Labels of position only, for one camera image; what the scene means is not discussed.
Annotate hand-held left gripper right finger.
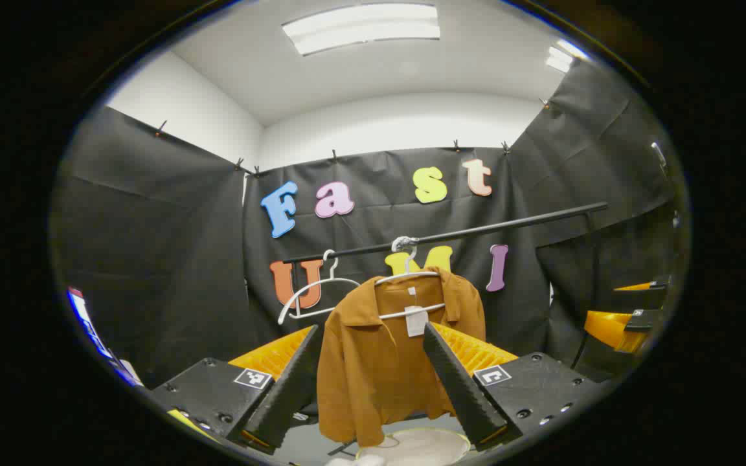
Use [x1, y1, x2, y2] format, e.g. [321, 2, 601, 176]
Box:
[422, 321, 602, 452]

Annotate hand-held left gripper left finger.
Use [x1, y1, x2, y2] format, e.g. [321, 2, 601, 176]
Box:
[150, 324, 325, 454]

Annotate black clothes rack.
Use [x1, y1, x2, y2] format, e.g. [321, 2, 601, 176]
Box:
[281, 202, 609, 370]

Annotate white plastic hanger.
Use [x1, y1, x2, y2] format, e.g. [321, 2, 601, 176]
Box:
[373, 236, 447, 320]
[278, 249, 362, 326]

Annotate round white laundry hamper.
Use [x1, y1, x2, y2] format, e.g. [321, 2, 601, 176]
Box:
[356, 426, 472, 466]

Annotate large ceiling light panel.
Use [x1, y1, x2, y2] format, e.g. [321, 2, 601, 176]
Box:
[282, 3, 442, 57]

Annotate brown shirt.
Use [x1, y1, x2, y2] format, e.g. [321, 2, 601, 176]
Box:
[316, 267, 487, 447]

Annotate black backdrop cloth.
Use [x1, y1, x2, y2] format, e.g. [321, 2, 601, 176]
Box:
[49, 58, 691, 389]

